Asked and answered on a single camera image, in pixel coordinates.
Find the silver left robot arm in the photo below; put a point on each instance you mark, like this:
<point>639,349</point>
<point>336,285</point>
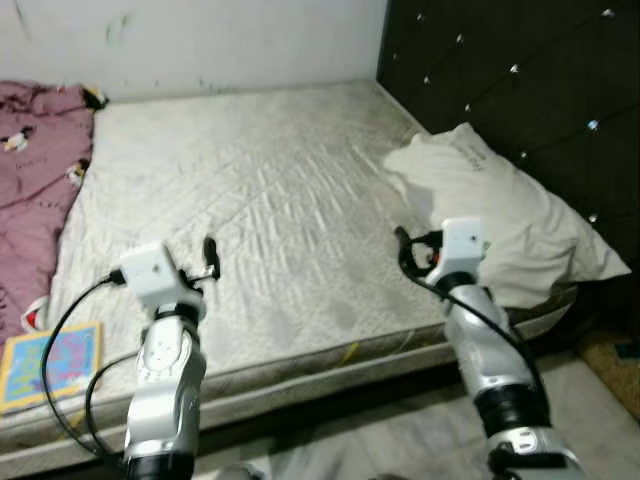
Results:
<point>165,400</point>

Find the dark tufted headboard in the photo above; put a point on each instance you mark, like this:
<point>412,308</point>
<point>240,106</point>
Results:
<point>520,60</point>

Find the purple printed blanket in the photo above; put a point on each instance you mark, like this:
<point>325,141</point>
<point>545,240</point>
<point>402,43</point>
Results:
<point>35,180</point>

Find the white quilted mattress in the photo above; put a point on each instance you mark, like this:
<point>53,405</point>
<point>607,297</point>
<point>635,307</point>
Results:
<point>250,180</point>

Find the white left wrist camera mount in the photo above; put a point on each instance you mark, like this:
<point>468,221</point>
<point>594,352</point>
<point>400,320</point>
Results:
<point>150,270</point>

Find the colourful children's book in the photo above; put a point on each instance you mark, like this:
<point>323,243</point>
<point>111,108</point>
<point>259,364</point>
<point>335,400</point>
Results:
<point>55,365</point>

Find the dark bed frame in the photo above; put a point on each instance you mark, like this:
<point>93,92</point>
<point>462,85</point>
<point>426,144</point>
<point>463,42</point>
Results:
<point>400,385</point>

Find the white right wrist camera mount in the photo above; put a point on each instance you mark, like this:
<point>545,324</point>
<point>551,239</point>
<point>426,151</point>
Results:
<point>462,243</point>

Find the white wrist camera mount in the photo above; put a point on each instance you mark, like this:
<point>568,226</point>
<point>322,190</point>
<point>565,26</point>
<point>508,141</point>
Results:
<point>150,270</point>
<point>462,243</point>

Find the cream pillow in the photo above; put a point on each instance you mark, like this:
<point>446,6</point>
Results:
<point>520,220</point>

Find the brown floor mat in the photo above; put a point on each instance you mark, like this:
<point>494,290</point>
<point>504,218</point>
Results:
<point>615,372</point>

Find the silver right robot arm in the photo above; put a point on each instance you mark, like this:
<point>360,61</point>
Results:
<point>490,350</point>

